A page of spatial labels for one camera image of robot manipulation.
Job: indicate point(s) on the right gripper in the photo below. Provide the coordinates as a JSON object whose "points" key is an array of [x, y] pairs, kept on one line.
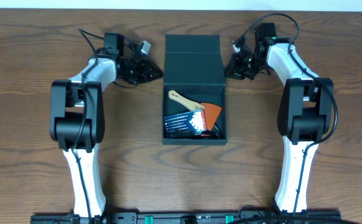
{"points": [[231, 69]]}

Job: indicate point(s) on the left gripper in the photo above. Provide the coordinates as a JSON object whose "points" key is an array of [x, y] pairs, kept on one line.
{"points": [[134, 70]]}

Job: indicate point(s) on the black gift box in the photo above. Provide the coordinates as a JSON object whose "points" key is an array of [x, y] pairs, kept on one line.
{"points": [[194, 69]]}

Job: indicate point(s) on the orange scraper wooden handle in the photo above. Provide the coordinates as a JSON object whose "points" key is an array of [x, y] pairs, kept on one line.
{"points": [[210, 111]]}

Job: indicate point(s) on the blue precision screwdriver set case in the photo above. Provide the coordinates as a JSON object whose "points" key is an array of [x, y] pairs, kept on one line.
{"points": [[185, 124]]}

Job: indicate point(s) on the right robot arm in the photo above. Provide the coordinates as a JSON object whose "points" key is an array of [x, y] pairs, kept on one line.
{"points": [[305, 111]]}

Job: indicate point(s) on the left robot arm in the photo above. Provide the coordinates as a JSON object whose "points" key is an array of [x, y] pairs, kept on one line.
{"points": [[77, 115]]}

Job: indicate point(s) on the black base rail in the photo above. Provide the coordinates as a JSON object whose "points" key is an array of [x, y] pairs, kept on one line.
{"points": [[156, 218]]}

